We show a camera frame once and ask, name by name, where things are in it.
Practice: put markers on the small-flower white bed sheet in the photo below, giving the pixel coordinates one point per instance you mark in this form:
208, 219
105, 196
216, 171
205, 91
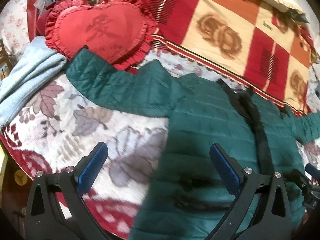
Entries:
178, 66

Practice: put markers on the white floral red-bordered blanket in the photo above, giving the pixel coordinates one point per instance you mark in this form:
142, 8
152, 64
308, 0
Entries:
58, 126

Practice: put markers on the dark red garment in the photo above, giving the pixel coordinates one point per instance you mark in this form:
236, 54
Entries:
57, 7

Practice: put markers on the green quilted puffer jacket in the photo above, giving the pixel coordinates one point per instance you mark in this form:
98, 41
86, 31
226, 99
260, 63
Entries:
186, 198

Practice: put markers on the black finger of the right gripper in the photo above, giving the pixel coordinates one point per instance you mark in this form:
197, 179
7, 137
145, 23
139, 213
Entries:
310, 192

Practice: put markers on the light blue folded cloth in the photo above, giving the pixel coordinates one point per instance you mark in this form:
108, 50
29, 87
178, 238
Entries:
37, 66

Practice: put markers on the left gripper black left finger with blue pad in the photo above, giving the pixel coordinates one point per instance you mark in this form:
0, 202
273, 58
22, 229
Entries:
55, 208

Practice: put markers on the red yellow checkered rose quilt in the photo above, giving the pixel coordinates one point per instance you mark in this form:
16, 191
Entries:
249, 41

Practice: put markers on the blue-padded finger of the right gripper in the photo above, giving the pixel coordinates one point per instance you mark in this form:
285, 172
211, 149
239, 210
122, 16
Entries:
312, 171

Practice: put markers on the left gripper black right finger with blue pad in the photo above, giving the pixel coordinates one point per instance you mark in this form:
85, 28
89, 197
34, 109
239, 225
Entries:
272, 217

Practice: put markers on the red heart-shaped ruffled pillow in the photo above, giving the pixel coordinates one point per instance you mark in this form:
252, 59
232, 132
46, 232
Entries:
119, 31

